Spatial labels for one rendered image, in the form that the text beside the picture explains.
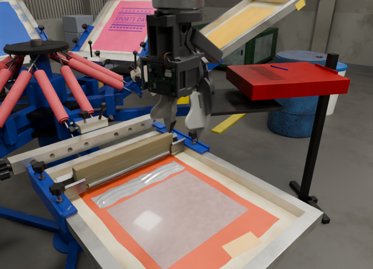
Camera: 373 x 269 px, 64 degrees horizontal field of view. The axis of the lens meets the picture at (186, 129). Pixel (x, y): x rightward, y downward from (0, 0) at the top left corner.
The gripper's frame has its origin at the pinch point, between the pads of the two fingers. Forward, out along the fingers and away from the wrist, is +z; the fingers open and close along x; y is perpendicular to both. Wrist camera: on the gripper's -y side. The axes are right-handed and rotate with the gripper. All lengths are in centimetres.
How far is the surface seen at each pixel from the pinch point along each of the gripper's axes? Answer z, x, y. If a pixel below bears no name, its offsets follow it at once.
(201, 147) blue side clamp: 36, -28, -52
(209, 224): 40.7, -5.3, -19.7
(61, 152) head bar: 35, -69, -15
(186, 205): 40.7, -15.8, -23.0
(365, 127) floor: 136, 20, -367
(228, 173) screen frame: 39, -12, -45
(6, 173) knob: 35, -72, 4
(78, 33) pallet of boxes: 45, -408, -279
